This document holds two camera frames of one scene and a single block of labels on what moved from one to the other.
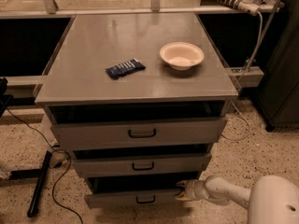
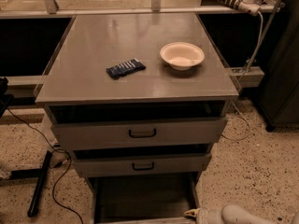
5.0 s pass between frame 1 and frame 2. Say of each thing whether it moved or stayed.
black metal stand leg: stayed
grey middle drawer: stayed
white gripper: moved
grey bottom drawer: moved
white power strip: stayed
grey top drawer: stayed
